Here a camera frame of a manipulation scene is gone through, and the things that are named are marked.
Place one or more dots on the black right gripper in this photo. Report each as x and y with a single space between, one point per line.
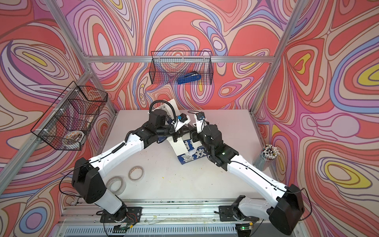
193 135

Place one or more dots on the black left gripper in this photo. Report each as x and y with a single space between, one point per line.
180 133

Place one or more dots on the blue white paper bag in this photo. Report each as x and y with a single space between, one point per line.
195 151

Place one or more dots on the blue white bag with handles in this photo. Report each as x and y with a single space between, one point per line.
172 110

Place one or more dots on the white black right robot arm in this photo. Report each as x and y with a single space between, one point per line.
282 205

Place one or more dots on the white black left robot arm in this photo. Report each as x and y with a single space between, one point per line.
88 175

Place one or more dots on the beige tape roll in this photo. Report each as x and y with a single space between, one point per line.
136 173

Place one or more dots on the metallic cup of pencils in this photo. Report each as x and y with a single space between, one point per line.
267 155

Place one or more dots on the blue stapler in basket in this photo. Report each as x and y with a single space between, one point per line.
189 78

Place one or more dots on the clear tape roll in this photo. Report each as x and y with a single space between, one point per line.
116 185

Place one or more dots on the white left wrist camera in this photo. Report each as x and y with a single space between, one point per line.
182 120

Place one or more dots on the black wire basket back wall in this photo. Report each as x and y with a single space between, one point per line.
167 65

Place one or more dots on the black wire basket wall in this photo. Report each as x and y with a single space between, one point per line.
76 108
167 65

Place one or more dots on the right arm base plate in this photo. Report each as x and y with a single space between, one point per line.
227 213

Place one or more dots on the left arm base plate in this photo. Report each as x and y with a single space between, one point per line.
129 214

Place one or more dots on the black wire basket left wall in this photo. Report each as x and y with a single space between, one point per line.
76 108

